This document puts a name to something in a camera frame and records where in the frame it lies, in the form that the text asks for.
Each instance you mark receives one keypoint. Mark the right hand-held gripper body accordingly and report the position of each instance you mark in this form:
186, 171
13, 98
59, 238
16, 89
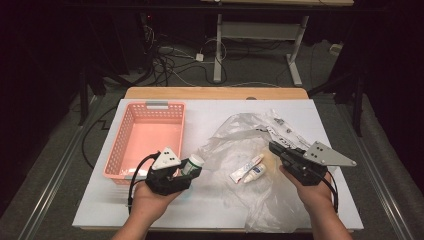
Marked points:
306, 166

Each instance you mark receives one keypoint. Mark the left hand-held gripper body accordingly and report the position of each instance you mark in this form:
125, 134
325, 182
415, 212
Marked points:
163, 181

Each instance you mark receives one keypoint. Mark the white jar green label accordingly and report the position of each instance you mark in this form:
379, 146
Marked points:
193, 162

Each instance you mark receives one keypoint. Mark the small white dropper bottle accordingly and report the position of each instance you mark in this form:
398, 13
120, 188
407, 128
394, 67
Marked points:
256, 171

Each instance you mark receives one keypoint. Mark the white toothpaste tube red band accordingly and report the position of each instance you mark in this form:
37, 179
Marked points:
245, 168

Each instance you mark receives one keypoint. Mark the clear plastic bag yellow smiley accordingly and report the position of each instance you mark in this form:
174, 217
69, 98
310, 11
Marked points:
233, 150

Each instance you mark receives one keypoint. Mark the pink perforated plastic basket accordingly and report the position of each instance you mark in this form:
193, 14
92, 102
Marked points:
150, 133

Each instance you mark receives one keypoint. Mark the person's left hand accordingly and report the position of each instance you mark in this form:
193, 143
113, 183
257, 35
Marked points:
150, 203

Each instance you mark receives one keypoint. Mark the person's right hand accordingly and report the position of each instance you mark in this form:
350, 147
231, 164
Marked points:
313, 196

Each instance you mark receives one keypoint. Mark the white board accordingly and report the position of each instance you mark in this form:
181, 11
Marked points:
200, 113

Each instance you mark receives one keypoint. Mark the wooden table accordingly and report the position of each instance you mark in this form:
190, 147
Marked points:
216, 93

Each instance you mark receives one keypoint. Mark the black stand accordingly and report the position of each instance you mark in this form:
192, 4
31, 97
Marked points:
357, 100
83, 96

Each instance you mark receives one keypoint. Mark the white power adapter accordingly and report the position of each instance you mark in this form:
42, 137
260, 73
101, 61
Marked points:
199, 57

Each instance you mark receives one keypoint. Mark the small white floor box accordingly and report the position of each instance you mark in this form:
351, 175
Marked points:
335, 49

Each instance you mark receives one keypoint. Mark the metal floor rail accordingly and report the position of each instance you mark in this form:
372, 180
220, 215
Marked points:
56, 180
376, 180

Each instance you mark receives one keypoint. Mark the white metal desk frame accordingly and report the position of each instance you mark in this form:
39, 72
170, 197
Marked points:
218, 50

